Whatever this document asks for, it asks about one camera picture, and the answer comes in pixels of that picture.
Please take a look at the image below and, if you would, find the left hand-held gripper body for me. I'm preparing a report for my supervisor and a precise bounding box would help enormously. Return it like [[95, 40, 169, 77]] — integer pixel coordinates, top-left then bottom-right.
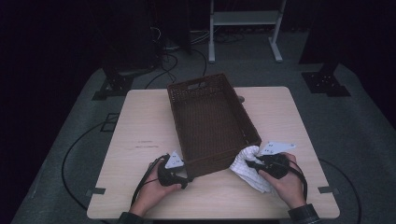
[[157, 150, 188, 189]]

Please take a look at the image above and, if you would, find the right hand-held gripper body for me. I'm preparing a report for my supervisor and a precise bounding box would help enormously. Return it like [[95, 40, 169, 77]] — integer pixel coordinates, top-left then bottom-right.
[[256, 141, 297, 180]]

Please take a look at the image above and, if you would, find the white waffle cloth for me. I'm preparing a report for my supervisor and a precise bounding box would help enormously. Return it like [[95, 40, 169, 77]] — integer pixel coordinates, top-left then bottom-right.
[[229, 145, 275, 194]]

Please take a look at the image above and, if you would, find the brown woven basket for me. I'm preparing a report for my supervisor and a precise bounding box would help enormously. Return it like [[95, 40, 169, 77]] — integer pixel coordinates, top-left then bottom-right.
[[166, 73, 262, 181]]

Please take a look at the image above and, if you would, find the person's left hand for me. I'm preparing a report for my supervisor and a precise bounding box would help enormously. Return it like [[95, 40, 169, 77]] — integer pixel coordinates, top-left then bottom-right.
[[130, 157, 183, 217]]

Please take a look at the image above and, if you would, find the person's right hand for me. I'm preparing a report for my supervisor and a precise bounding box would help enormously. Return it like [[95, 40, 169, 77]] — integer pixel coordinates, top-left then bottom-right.
[[258, 152, 307, 209]]

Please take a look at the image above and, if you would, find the grey tape strip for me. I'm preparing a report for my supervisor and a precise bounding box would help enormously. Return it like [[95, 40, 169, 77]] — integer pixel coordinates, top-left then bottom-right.
[[86, 187, 106, 198], [318, 186, 340, 195]]

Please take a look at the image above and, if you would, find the black tape square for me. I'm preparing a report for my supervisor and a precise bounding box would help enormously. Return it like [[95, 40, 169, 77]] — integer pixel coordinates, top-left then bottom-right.
[[99, 112, 120, 133]]

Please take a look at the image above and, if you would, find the black stand base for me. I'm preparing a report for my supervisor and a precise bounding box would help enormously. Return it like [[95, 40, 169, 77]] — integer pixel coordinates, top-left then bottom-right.
[[92, 66, 138, 101], [301, 63, 351, 98]]

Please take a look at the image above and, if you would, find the white metal stand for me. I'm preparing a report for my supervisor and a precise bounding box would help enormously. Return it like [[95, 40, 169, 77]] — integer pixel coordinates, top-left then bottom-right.
[[207, 0, 288, 64]]

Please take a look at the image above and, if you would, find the left hand-held gripper cable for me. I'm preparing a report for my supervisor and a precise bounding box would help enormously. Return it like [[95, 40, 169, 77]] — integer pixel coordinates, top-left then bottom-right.
[[130, 154, 167, 206]]

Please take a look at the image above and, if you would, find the hand-held gripper cable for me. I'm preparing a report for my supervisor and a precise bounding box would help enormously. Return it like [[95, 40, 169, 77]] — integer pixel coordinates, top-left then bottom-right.
[[130, 154, 167, 206], [279, 160, 309, 202]]

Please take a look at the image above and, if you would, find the right hand-held gripper cable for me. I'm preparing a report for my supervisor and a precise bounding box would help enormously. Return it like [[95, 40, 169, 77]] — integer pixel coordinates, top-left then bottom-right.
[[279, 160, 309, 202]]

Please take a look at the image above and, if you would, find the black floor cable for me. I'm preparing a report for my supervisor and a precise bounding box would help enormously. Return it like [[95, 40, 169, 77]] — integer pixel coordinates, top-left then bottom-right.
[[61, 120, 108, 211], [144, 50, 179, 90], [318, 158, 362, 224], [191, 48, 208, 77]]

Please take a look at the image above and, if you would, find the tangle of dark cables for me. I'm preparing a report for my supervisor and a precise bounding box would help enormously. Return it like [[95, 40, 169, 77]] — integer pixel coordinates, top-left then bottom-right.
[[214, 31, 246, 45]]

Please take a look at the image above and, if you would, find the white cable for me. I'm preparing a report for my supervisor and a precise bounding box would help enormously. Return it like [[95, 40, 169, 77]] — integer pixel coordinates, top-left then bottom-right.
[[164, 29, 213, 51]]

